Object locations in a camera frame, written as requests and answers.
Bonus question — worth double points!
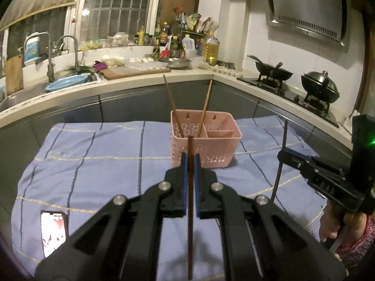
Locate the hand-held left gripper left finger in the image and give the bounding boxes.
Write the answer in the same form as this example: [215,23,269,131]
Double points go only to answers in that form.
[34,152,188,281]

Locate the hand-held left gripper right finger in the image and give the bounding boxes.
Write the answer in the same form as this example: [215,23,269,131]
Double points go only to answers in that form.
[193,153,348,281]

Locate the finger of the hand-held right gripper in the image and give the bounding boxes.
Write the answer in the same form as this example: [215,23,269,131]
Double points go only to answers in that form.
[277,148,345,180]

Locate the dark wooden chopstick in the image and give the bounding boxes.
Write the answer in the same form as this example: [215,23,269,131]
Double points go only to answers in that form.
[271,120,288,203]

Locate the pink plastic utensil basket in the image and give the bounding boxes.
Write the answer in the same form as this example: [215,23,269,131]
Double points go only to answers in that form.
[170,109,242,169]

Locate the brown wooden chopstick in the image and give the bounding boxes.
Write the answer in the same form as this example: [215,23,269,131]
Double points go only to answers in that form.
[187,136,194,281]
[196,79,213,138]
[163,74,185,139]

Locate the person's right forearm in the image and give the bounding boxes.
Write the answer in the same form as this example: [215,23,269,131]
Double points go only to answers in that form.
[334,219,375,270]

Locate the person's right hand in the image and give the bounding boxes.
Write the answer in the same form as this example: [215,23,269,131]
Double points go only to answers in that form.
[319,201,367,242]

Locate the black gas stove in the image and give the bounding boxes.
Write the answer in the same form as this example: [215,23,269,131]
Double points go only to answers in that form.
[237,75,341,128]

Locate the blue plaid cloth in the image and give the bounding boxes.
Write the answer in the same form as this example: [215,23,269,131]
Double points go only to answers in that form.
[12,114,326,281]

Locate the black pot with lid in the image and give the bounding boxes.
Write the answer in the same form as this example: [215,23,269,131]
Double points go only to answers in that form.
[300,70,341,104]

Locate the black wok with spatula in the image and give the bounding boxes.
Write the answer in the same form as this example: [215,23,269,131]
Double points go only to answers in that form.
[247,54,294,81]

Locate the grey kitchen counter cabinets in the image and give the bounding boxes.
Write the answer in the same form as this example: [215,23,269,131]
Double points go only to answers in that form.
[0,78,355,153]

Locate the row of white eggs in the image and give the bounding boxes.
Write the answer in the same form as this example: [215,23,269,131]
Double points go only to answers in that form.
[209,64,239,77]

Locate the steel bowl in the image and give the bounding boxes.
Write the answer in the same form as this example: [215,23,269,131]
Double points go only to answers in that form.
[159,58,191,70]

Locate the flat wooden cutting board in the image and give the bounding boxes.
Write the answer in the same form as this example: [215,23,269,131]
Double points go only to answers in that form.
[100,65,171,81]

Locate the clear egg tray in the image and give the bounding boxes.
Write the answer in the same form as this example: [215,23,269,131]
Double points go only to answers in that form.
[125,57,165,71]

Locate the large cooking oil bottle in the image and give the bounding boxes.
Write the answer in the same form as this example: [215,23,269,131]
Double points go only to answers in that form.
[202,30,221,66]

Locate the white plastic jug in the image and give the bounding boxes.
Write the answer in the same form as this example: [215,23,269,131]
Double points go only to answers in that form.
[181,34,197,59]

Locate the smartphone with lit screen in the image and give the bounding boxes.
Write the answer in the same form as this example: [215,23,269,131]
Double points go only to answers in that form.
[40,210,69,259]

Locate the row of condiment bottles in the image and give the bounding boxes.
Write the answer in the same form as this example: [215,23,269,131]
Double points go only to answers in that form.
[134,20,188,59]

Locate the steel range hood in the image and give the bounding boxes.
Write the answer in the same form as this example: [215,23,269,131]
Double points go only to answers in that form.
[259,0,353,48]

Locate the green onions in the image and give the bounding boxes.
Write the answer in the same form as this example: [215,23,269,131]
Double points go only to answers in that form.
[62,65,96,76]

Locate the blue plastic basin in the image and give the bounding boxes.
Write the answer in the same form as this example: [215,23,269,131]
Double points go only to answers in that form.
[45,74,89,93]

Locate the pile of snack bags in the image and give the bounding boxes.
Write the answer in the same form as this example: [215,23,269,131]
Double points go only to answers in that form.
[172,7,220,33]

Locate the tall chrome faucet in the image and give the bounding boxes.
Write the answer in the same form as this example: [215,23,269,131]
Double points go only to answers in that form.
[55,34,80,68]

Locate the steel kitchen sink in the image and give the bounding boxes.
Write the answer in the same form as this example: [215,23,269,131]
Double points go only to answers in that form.
[0,70,101,112]

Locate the window with metal grille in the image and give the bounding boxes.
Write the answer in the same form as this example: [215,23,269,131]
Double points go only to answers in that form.
[75,0,165,48]

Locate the white water purifier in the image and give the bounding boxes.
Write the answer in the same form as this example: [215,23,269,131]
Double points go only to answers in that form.
[23,39,41,65]

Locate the upright wooden cutting board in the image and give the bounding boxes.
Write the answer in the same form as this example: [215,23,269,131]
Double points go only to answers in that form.
[4,53,24,95]

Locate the chrome faucet with black handle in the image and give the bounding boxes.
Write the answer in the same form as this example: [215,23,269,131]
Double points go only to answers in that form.
[24,32,57,83]

